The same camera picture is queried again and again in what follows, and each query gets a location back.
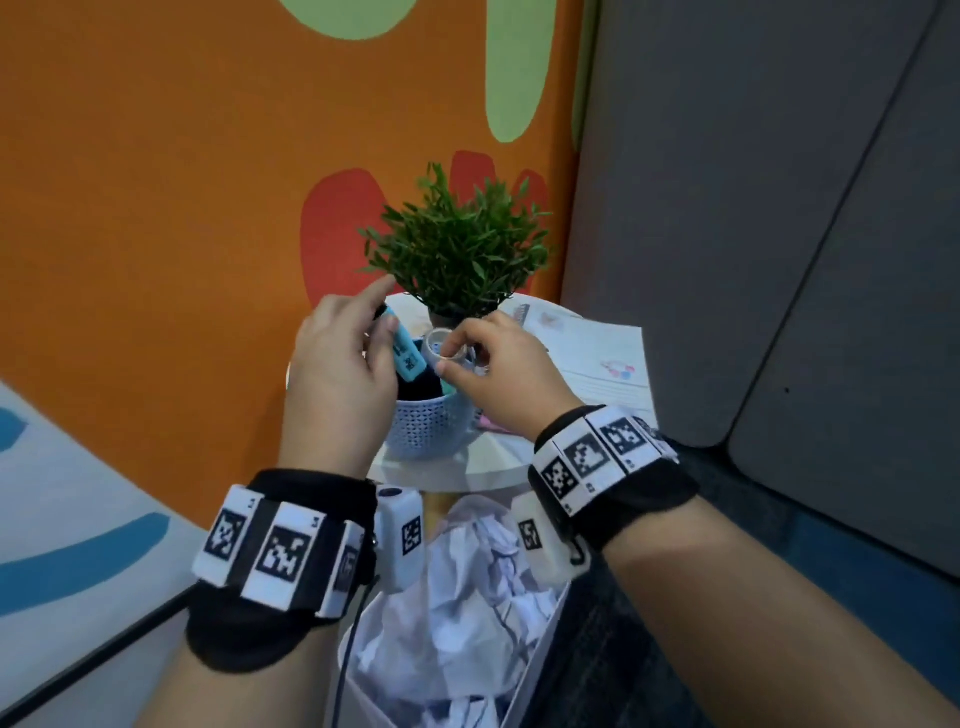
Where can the person's right hand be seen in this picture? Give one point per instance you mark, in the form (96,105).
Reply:
(517,375)

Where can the person's left hand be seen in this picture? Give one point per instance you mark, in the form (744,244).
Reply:
(337,375)

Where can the person's right thumb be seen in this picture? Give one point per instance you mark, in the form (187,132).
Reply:
(457,379)

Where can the person's left thumb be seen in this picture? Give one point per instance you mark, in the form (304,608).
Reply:
(382,345)

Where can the blue highlighter pen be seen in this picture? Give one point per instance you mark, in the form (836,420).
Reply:
(407,352)

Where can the grey tape roll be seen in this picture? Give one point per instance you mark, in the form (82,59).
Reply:
(435,345)

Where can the person's right forearm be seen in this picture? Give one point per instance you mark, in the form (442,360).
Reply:
(750,630)

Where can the person's left forearm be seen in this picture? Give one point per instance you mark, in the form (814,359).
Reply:
(247,697)

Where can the teal marker pen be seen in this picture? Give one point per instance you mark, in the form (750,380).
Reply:
(447,387)

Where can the white perforated pen holder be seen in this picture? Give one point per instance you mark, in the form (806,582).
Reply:
(431,427)

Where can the pink sticky notes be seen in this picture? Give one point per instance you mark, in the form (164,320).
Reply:
(491,425)

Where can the green potted plant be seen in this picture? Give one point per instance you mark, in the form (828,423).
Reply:
(461,247)

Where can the white printed paper sheet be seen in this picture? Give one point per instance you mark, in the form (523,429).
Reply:
(600,360)

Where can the black right wristband with markers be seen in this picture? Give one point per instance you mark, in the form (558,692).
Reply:
(607,465)

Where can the black wristband with markers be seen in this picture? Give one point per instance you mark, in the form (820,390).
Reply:
(277,555)
(607,465)

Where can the pile of crumpled white paper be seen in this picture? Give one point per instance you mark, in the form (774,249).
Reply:
(457,607)

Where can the black left wristband with markers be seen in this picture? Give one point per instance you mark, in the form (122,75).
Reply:
(277,555)

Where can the white waste bin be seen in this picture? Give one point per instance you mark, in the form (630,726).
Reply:
(536,660)

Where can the grey padded panel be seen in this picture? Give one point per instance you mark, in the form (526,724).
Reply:
(870,360)
(697,210)

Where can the white board with blue pattern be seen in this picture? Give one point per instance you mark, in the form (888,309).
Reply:
(67,555)

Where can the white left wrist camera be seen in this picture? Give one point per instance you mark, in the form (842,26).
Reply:
(401,536)

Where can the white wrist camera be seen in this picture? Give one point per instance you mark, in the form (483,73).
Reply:
(547,544)
(401,536)

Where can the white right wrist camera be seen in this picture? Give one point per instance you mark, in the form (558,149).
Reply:
(547,544)

